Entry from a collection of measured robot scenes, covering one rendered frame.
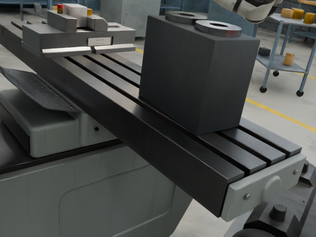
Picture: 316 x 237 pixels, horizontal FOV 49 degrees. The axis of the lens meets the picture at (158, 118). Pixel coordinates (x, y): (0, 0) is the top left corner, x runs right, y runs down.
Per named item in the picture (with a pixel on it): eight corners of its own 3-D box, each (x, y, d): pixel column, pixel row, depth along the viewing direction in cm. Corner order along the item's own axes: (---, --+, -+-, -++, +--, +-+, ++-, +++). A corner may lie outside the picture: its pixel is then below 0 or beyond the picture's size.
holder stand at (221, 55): (177, 90, 89) (191, 10, 81) (239, 127, 73) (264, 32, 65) (138, 94, 83) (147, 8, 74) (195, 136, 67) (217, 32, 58)
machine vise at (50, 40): (112, 40, 130) (114, 10, 126) (137, 51, 121) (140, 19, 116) (19, 45, 108) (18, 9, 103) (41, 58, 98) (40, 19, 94)
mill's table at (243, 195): (49, 37, 154) (50, 19, 150) (301, 185, 71) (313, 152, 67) (-6, 39, 140) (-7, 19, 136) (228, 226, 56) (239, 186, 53)
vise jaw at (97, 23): (87, 22, 119) (88, 10, 117) (107, 30, 111) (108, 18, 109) (71, 22, 115) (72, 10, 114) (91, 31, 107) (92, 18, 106)
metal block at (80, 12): (76, 22, 113) (77, 3, 110) (86, 27, 109) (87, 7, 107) (62, 23, 110) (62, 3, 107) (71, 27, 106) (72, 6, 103)
